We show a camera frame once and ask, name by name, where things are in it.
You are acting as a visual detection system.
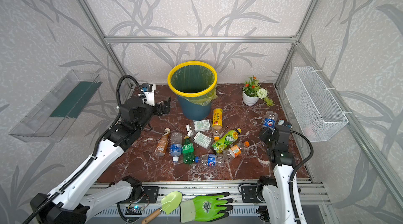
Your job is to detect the green soda bottle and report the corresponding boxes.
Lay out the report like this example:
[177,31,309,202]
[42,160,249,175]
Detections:
[182,136,195,165]

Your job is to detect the teal ribbed trash bin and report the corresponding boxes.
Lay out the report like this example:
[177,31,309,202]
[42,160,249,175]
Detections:
[177,61,213,121]

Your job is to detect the green label juice bottle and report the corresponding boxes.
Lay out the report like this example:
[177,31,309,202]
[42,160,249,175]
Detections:
[212,128,242,154]

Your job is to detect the yellow orange drink bottle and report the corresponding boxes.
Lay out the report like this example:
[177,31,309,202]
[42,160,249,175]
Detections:
[213,108,223,130]

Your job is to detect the green plastic bin liner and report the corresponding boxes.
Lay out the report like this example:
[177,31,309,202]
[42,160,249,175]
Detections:
[167,62,217,106]

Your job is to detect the white cap bottle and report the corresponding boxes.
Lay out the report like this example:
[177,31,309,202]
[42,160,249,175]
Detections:
[186,120,212,132]
[187,130,213,149]

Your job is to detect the lower white cap bottle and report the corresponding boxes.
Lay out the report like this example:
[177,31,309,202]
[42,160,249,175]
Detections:
[187,130,213,149]

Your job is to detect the green artificial plant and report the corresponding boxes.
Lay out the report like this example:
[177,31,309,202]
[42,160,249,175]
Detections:
[242,76,275,107]

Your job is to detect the upper white cap bottle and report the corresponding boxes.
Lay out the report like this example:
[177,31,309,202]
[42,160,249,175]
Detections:
[186,120,212,132]

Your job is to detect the green work glove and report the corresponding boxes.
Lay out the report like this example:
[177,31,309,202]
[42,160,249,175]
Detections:
[179,192,234,223]

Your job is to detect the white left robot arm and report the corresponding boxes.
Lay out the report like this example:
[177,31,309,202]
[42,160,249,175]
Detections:
[24,75,171,224]

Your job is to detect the clear Pepsi bottle blue label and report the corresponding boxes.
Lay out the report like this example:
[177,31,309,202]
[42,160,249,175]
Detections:
[262,111,278,130]

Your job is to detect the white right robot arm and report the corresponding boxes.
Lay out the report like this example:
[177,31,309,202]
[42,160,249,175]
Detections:
[256,120,314,224]

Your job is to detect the water bottle blue label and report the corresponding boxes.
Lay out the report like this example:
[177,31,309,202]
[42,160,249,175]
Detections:
[170,132,183,164]

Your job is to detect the orange tea bottle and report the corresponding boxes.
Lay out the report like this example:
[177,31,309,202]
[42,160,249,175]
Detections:
[154,128,171,157]

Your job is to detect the orange cap clear bottle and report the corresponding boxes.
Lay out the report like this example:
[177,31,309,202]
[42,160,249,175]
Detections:
[222,141,250,162]

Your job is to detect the small circuit board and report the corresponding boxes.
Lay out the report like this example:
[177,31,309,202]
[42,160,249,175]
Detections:
[123,205,148,217]

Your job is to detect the clear acrylic wall shelf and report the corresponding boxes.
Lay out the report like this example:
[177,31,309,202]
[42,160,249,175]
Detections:
[9,70,102,143]

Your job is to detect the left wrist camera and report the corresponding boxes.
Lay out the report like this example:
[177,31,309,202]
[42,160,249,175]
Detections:
[139,83,156,106]

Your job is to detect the white wire mesh basket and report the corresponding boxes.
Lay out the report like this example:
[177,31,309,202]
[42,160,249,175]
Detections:
[284,66,348,142]

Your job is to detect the white plant pot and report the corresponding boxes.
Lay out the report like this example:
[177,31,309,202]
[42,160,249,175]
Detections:
[242,91,259,106]

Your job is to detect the green garden trowel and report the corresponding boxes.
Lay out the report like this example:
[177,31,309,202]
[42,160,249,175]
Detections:
[142,191,183,224]

